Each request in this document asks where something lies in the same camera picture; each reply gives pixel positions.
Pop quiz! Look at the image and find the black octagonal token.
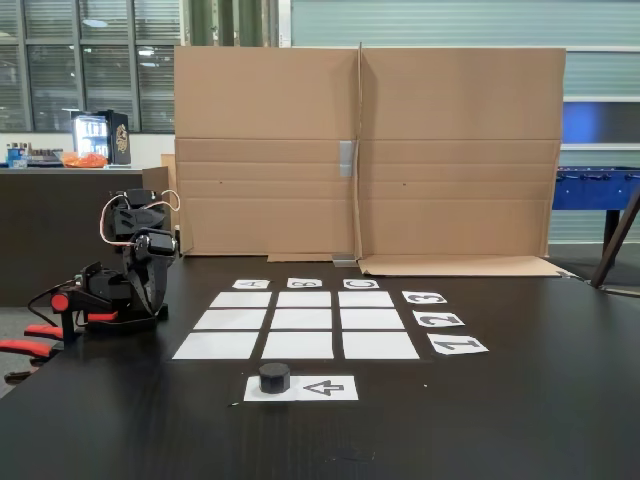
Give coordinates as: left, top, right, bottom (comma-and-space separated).
258, 362, 292, 396

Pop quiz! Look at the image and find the black red bar clamp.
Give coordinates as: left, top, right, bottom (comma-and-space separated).
49, 287, 121, 346

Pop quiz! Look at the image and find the dark brown counter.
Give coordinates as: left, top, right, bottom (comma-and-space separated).
0, 166, 174, 308

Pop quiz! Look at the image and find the orange bag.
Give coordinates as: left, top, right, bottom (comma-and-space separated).
62, 152, 109, 169

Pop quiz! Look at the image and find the black lit mini fridge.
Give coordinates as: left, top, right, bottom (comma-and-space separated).
71, 109, 132, 166

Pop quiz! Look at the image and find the brown cardboard panel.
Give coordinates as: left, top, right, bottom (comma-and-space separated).
173, 45, 362, 264
357, 42, 574, 278

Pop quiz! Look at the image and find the blue white container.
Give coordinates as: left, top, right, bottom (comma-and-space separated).
5, 142, 31, 169

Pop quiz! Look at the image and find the white arrow paper sheet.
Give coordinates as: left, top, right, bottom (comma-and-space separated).
243, 375, 360, 403

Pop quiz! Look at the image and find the paper sheet number 3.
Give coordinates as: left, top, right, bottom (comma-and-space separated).
402, 290, 448, 305

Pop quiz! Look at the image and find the paper sheet number 2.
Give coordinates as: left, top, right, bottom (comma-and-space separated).
412, 310, 466, 329

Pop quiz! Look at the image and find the paper sheet number 1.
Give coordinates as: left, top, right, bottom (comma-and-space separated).
427, 334, 490, 356

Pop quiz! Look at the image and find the blue foosball table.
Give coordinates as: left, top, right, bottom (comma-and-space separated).
552, 165, 640, 256

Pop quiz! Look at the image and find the dark wooden stand leg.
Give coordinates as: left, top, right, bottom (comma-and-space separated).
589, 187, 640, 290

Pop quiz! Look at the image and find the white red servo cable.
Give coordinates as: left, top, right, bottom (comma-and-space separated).
101, 188, 182, 247

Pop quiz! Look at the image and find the black power cable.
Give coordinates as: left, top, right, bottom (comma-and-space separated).
27, 283, 69, 329

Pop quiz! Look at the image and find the red handled spring clamp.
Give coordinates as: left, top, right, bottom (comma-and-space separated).
0, 323, 64, 386

